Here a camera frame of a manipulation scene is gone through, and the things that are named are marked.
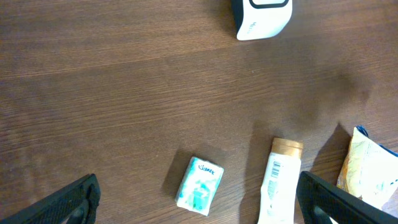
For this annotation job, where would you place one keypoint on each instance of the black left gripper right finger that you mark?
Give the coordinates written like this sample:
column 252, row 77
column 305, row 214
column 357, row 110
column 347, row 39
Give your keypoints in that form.
column 321, row 202

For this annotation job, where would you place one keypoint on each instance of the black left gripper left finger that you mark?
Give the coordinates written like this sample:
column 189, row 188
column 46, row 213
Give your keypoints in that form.
column 75, row 203

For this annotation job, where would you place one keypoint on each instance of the green Kleenex tissue pack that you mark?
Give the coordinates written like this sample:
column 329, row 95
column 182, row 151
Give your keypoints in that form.
column 199, row 185

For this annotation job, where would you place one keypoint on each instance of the white tube gold cap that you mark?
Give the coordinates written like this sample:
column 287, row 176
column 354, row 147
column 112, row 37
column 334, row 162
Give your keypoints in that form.
column 278, row 189

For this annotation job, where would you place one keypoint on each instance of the cream snack bag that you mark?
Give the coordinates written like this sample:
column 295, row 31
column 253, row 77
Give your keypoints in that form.
column 369, row 171

